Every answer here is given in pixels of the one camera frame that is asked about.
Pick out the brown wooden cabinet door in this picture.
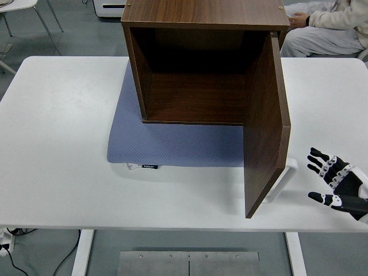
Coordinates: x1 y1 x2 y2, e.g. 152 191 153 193
243 31 292 219

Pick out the white floor appliance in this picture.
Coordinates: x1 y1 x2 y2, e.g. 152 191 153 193
92 0 129 20

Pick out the white power strip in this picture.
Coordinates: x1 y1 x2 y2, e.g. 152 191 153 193
0 227 16 256

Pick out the white door handle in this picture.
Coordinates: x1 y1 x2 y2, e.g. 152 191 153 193
264 159 298 204

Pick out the person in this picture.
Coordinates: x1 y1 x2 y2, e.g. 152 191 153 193
280 0 368 58

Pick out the blue textured mat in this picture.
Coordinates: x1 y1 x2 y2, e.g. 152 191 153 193
107 62 245 168

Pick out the person's left hand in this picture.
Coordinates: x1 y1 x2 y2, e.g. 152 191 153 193
287 11 311 29

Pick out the grey metal plate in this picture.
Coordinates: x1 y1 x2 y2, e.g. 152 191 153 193
118 251 190 276
189 251 260 276

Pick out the brown wooden cabinet body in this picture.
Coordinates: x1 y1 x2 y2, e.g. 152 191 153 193
121 0 290 127

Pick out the black power cable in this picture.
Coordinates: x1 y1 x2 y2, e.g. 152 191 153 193
53 229 82 276
1 244 30 276

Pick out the white table leg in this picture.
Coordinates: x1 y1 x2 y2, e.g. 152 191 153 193
71 229 95 276
285 231 308 276

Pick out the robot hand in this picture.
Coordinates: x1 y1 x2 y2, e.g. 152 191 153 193
306 147 368 225

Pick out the white chair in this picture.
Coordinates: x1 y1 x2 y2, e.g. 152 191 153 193
0 0 64 75

